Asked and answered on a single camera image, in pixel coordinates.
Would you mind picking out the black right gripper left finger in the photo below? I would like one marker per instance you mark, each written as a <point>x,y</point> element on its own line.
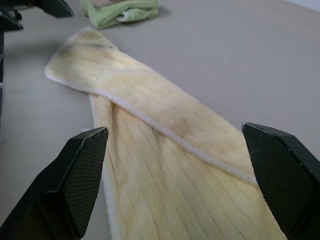
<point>62,185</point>

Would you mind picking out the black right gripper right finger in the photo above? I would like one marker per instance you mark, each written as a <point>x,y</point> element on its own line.
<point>287,180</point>

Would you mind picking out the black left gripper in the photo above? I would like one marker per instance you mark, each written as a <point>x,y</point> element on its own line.
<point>17,4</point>

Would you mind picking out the pale yellow fluffy towel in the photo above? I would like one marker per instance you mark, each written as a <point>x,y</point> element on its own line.
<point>155,150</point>

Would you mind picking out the green folded towel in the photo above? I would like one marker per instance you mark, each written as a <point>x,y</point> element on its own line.
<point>107,15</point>

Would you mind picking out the beige folded cloth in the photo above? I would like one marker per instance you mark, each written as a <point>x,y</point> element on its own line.
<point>102,2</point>

